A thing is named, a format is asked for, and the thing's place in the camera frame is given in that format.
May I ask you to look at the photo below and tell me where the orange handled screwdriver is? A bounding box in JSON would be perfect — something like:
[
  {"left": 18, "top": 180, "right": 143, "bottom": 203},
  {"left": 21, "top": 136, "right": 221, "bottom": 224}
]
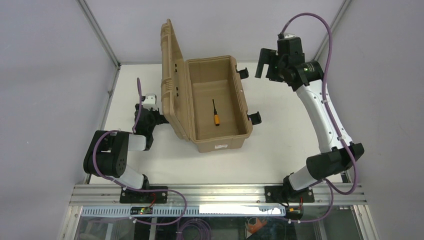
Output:
[{"left": 212, "top": 99, "right": 221, "bottom": 126}]

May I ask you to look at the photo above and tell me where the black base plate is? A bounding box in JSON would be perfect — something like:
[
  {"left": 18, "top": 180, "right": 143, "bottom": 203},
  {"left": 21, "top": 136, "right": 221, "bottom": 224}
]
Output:
[
  {"left": 119, "top": 185, "right": 168, "bottom": 205},
  {"left": 264, "top": 185, "right": 315, "bottom": 203}
]

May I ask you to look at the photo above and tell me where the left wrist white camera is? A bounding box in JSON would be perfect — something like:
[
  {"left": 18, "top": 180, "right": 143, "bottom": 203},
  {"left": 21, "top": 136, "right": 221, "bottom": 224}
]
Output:
[{"left": 142, "top": 93, "right": 159, "bottom": 111}]

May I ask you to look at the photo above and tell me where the wrist white camera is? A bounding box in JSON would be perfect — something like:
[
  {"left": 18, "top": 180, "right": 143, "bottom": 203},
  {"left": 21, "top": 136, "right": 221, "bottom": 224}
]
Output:
[
  {"left": 142, "top": 93, "right": 159, "bottom": 111},
  {"left": 278, "top": 32, "right": 297, "bottom": 40}
]

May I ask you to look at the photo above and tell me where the orange object below table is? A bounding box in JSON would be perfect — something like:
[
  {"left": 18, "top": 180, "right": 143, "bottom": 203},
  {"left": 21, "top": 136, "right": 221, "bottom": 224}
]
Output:
[{"left": 246, "top": 217, "right": 268, "bottom": 234}]

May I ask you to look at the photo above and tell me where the tan plastic toolbox bin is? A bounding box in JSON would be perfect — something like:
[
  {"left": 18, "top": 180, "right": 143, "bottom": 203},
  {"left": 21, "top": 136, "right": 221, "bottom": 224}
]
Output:
[{"left": 160, "top": 19, "right": 262, "bottom": 153}]

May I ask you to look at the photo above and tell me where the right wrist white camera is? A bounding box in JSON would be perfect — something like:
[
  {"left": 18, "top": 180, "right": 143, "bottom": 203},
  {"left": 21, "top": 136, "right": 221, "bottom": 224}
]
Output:
[{"left": 278, "top": 32, "right": 297, "bottom": 40}]

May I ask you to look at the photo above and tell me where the purple cable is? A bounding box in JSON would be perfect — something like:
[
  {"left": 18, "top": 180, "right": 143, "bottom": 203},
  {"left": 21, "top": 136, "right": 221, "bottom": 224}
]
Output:
[
  {"left": 278, "top": 12, "right": 359, "bottom": 223},
  {"left": 92, "top": 77, "right": 188, "bottom": 227}
]

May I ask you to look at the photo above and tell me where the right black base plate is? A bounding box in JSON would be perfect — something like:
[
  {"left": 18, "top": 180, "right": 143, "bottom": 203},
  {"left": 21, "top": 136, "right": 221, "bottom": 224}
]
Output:
[{"left": 264, "top": 185, "right": 315, "bottom": 203}]

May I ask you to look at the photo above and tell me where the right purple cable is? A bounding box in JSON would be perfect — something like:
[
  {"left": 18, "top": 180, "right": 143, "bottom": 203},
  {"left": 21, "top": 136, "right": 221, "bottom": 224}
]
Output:
[{"left": 278, "top": 12, "right": 359, "bottom": 223}]

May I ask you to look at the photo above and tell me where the white slotted cable duct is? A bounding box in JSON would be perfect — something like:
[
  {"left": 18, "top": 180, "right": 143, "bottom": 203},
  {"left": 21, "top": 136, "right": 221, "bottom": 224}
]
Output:
[{"left": 81, "top": 204, "right": 286, "bottom": 218}]

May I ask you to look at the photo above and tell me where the coiled purple cable below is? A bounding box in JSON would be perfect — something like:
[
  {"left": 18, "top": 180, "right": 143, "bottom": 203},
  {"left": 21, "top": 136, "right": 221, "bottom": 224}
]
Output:
[{"left": 175, "top": 217, "right": 213, "bottom": 240}]

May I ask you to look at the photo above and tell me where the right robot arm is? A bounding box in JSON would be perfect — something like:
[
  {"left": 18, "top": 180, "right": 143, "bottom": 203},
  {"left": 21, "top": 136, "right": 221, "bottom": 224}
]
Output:
[{"left": 255, "top": 35, "right": 365, "bottom": 201}]

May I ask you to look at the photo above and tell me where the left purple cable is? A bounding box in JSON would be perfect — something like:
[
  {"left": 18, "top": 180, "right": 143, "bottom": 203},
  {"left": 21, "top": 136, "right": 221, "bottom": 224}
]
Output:
[{"left": 92, "top": 77, "right": 188, "bottom": 227}]

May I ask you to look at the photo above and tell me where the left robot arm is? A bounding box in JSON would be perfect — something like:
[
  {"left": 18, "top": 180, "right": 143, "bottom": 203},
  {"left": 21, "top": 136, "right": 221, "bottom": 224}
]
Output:
[{"left": 83, "top": 103, "right": 168, "bottom": 190}]

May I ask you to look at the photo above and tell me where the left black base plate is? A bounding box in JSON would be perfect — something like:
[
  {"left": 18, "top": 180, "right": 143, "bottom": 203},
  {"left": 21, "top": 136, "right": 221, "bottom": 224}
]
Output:
[{"left": 119, "top": 185, "right": 168, "bottom": 205}]

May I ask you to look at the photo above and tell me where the aluminium mounting rail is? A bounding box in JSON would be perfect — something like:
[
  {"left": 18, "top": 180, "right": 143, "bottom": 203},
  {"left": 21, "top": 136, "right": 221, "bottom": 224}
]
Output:
[{"left": 69, "top": 183, "right": 367, "bottom": 206}]

